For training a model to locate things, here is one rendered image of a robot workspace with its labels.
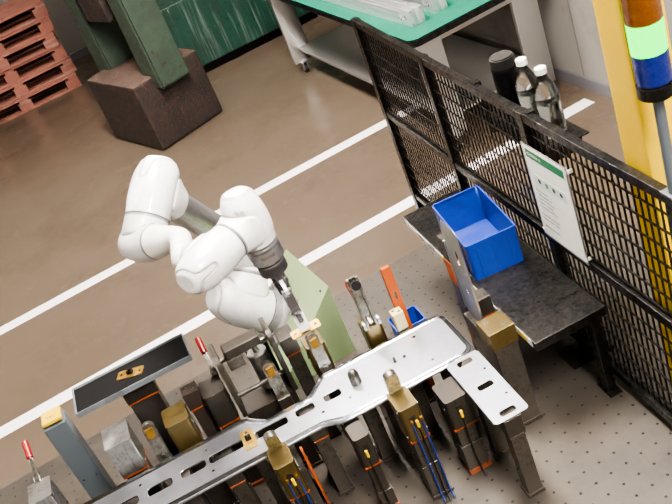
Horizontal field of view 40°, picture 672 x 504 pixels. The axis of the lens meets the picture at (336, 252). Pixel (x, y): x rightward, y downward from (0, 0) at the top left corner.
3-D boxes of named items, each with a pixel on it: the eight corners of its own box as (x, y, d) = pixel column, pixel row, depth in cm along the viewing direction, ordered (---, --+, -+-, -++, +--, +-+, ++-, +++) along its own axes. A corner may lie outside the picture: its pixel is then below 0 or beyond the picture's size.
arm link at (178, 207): (237, 280, 336) (247, 223, 341) (276, 282, 329) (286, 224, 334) (110, 214, 268) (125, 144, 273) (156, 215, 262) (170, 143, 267)
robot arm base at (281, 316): (254, 338, 340) (241, 335, 337) (276, 282, 338) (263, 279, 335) (275, 356, 325) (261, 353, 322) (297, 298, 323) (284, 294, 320)
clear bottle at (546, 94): (552, 142, 246) (535, 75, 235) (539, 135, 251) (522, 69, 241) (572, 131, 246) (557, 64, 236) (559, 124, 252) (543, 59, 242)
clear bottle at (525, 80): (532, 131, 254) (516, 66, 244) (521, 124, 260) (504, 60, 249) (552, 121, 255) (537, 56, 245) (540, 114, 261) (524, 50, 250)
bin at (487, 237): (476, 282, 275) (464, 247, 268) (441, 237, 301) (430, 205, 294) (526, 259, 275) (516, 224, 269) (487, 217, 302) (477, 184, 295)
